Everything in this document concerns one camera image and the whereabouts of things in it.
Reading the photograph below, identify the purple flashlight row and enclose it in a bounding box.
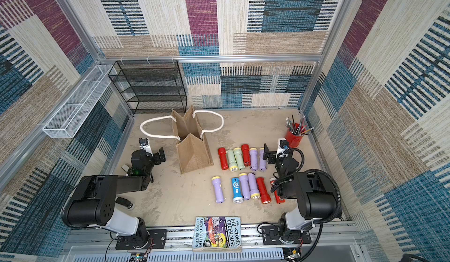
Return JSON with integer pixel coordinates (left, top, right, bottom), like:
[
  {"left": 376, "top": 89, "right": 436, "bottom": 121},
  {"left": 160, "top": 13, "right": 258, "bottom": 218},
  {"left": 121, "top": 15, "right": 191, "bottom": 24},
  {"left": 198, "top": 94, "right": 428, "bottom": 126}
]
[
  {"left": 212, "top": 176, "right": 225, "bottom": 203},
  {"left": 259, "top": 148, "right": 267, "bottom": 171},
  {"left": 249, "top": 148, "right": 259, "bottom": 171}
]

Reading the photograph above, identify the small red flashlight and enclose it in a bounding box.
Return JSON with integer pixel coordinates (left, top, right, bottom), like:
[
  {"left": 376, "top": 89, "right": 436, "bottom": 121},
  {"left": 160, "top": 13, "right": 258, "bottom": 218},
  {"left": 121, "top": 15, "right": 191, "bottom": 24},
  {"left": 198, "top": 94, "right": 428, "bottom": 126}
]
[{"left": 270, "top": 177, "right": 285, "bottom": 204}]

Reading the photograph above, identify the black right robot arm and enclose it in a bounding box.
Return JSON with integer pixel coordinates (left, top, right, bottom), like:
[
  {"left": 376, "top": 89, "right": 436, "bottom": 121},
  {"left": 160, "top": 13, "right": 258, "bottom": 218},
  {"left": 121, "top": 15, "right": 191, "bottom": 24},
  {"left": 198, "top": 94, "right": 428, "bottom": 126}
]
[{"left": 262, "top": 140, "right": 342, "bottom": 244}]

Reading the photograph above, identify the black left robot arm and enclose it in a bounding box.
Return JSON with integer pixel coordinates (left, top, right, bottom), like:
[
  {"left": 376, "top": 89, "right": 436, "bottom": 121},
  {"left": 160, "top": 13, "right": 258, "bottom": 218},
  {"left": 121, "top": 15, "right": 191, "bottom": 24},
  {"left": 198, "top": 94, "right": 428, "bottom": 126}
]
[{"left": 62, "top": 147, "right": 166, "bottom": 237}]

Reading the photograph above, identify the red flashlight upper row right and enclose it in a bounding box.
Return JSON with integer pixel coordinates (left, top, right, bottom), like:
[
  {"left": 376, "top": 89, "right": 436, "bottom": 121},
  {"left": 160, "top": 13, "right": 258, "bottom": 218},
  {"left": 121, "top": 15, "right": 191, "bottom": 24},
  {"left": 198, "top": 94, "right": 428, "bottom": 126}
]
[{"left": 241, "top": 144, "right": 251, "bottom": 167}]

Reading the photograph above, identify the red flashlight row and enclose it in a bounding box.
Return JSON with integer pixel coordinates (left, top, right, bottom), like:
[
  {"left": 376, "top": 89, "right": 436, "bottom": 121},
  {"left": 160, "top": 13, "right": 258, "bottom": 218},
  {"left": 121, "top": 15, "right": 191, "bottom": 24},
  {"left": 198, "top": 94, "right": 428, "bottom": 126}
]
[
  {"left": 217, "top": 147, "right": 229, "bottom": 170},
  {"left": 241, "top": 144, "right": 251, "bottom": 167},
  {"left": 256, "top": 177, "right": 271, "bottom": 204}
]

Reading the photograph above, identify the red pencil cup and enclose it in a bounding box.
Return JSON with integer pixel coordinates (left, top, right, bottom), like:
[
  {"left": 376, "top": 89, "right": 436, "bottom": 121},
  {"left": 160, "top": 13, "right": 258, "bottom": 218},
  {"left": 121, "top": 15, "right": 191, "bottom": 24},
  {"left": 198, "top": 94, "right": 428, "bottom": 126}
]
[{"left": 284, "top": 123, "right": 306, "bottom": 148}]

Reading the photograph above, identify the light green flashlight right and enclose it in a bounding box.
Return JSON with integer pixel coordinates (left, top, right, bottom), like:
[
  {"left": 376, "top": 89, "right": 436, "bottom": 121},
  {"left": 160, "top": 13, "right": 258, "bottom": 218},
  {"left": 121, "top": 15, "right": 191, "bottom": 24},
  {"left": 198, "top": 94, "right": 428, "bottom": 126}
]
[{"left": 233, "top": 147, "right": 246, "bottom": 170}]

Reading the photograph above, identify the light green flashlight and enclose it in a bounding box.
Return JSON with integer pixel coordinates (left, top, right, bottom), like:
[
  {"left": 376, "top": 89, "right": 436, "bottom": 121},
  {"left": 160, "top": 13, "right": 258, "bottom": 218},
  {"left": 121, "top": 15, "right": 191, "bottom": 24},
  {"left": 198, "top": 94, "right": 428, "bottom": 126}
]
[
  {"left": 233, "top": 147, "right": 246, "bottom": 170},
  {"left": 226, "top": 149, "right": 238, "bottom": 172}
]

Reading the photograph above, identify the light green flashlight left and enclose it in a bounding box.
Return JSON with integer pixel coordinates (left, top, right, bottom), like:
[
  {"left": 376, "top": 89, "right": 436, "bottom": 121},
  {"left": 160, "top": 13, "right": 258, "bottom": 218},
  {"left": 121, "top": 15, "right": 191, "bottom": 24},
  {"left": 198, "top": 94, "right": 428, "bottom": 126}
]
[{"left": 226, "top": 149, "right": 238, "bottom": 172}]

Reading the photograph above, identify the purple flashlight lower middle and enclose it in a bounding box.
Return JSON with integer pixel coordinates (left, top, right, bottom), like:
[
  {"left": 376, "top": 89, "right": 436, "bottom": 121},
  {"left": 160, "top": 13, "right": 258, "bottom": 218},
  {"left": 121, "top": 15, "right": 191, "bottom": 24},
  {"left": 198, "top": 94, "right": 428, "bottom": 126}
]
[{"left": 239, "top": 173, "right": 250, "bottom": 201}]

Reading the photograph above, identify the purple flashlight lower right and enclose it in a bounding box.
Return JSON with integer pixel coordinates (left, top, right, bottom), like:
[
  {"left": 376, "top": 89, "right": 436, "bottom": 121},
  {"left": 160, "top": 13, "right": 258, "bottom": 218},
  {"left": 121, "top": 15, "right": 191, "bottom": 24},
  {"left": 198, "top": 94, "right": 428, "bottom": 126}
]
[{"left": 248, "top": 173, "right": 260, "bottom": 199}]

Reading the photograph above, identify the red flashlight lower row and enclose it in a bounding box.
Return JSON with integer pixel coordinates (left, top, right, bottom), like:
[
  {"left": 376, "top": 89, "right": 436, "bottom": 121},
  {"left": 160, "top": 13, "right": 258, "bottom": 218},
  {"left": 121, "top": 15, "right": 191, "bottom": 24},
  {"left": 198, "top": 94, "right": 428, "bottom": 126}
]
[{"left": 256, "top": 177, "right": 271, "bottom": 204}]

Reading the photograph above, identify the red flashlight upper row left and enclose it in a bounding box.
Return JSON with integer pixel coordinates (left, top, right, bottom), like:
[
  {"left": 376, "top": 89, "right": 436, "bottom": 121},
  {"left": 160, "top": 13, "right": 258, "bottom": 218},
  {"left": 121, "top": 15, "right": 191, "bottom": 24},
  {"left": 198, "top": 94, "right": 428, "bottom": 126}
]
[{"left": 217, "top": 147, "right": 229, "bottom": 170}]

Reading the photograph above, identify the blue flashlight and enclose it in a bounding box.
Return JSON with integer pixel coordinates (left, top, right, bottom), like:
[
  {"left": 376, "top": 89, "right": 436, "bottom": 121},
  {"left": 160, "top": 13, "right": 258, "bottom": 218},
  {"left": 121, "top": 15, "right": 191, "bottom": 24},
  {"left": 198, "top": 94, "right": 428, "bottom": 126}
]
[{"left": 232, "top": 177, "right": 244, "bottom": 204}]

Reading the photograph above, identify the black white marker pen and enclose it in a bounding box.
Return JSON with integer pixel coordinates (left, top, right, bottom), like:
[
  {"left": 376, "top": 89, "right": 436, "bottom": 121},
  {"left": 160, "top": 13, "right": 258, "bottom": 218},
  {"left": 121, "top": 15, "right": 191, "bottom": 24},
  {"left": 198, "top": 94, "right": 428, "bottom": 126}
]
[{"left": 116, "top": 196, "right": 135, "bottom": 210}]

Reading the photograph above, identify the treehouse storey book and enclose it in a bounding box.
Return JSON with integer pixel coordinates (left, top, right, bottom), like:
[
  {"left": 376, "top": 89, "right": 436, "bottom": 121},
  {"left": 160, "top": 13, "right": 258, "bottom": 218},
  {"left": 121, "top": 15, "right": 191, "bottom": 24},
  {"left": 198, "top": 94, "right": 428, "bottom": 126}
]
[{"left": 192, "top": 216, "right": 242, "bottom": 253}]

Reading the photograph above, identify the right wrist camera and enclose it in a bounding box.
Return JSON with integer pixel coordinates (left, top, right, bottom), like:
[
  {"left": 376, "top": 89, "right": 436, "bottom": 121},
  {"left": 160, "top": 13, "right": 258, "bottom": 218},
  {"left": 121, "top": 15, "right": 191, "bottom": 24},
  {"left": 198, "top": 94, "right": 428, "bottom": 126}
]
[{"left": 276, "top": 139, "right": 290, "bottom": 158}]

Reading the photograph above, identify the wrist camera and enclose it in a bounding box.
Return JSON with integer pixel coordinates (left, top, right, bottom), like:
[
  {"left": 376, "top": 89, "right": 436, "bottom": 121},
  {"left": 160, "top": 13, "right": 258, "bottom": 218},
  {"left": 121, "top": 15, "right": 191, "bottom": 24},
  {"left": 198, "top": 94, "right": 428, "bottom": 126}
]
[
  {"left": 276, "top": 139, "right": 290, "bottom": 158},
  {"left": 139, "top": 138, "right": 152, "bottom": 155}
]

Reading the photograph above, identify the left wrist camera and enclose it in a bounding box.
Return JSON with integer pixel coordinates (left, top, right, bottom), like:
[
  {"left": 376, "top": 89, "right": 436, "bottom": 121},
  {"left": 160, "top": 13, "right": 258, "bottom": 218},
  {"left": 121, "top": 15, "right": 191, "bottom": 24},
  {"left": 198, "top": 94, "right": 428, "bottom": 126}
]
[{"left": 139, "top": 138, "right": 152, "bottom": 155}]

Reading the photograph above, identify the black wire shelf rack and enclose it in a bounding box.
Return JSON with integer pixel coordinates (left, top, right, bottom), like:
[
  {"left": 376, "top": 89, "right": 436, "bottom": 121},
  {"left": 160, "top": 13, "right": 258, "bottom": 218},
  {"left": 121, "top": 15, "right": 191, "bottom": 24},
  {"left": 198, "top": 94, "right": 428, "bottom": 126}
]
[{"left": 109, "top": 59, "right": 188, "bottom": 114}]

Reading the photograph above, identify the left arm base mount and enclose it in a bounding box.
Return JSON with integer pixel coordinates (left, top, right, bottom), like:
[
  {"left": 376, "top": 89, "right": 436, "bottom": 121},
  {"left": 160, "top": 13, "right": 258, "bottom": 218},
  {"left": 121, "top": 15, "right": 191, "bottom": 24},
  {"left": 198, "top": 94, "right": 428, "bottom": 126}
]
[{"left": 115, "top": 229, "right": 168, "bottom": 250}]

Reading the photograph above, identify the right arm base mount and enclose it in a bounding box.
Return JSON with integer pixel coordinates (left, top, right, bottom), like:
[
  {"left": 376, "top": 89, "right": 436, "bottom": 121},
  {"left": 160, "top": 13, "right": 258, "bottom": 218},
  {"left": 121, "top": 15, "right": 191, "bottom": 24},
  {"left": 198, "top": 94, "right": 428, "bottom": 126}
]
[{"left": 257, "top": 225, "right": 312, "bottom": 245}]

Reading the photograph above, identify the black corrugated cable conduit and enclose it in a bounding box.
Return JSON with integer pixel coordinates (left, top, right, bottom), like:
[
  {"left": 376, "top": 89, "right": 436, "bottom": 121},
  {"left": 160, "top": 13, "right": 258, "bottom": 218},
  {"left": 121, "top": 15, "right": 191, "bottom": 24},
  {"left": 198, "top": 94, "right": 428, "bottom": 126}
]
[{"left": 270, "top": 147, "right": 343, "bottom": 262}]

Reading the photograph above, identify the white mesh wall basket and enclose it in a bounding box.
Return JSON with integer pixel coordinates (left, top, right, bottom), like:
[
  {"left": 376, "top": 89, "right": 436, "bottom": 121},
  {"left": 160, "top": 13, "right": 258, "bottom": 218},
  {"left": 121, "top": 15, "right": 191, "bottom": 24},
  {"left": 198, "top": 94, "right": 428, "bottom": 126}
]
[{"left": 43, "top": 65, "right": 112, "bottom": 139}]

